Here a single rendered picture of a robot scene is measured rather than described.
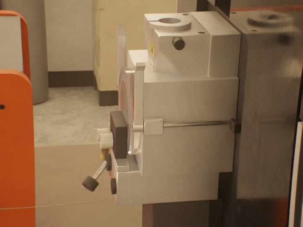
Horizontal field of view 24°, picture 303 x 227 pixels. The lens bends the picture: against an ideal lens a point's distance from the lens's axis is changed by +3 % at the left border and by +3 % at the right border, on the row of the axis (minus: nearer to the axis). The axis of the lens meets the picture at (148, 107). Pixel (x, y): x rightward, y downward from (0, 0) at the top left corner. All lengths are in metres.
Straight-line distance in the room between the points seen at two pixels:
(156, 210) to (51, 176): 0.96
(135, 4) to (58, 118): 0.74
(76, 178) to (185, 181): 0.96
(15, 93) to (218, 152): 0.43
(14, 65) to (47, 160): 0.69
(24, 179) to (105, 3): 2.76
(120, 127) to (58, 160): 1.06
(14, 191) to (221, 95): 0.52
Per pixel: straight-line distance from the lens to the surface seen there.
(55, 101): 4.07
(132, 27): 3.84
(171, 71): 0.65
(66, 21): 4.18
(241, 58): 0.65
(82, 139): 3.57
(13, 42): 1.18
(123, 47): 0.73
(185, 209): 0.71
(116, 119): 0.69
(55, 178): 1.64
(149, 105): 0.64
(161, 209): 0.71
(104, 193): 1.57
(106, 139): 0.68
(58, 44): 4.21
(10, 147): 1.06
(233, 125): 0.64
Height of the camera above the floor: 1.46
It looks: 22 degrees down
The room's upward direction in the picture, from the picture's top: 2 degrees clockwise
